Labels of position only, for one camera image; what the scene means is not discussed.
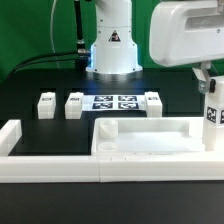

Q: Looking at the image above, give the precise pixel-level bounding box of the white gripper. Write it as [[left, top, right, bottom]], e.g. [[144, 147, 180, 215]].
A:
[[149, 0, 224, 94]]

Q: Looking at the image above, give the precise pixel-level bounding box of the white desk top panel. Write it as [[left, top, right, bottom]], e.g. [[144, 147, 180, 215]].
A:
[[91, 117, 205, 155]]

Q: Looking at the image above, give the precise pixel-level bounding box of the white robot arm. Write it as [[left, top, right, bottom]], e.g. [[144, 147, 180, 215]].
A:
[[87, 0, 224, 93]]

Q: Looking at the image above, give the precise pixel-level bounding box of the fiducial marker sheet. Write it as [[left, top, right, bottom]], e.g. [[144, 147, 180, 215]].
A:
[[82, 95, 146, 111]]

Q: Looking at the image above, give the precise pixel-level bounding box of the black vertical pole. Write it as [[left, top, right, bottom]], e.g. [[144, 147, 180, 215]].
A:
[[74, 0, 85, 71]]

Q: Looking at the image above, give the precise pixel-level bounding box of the white U-shaped fixture frame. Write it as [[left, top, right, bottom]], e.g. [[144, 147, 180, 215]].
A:
[[0, 120, 224, 183]]

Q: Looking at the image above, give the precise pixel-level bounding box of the white thin cable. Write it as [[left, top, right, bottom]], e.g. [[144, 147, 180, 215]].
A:
[[49, 0, 62, 69]]

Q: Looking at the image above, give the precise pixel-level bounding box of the black cable bundle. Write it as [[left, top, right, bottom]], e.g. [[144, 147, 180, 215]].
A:
[[6, 50, 92, 79]]

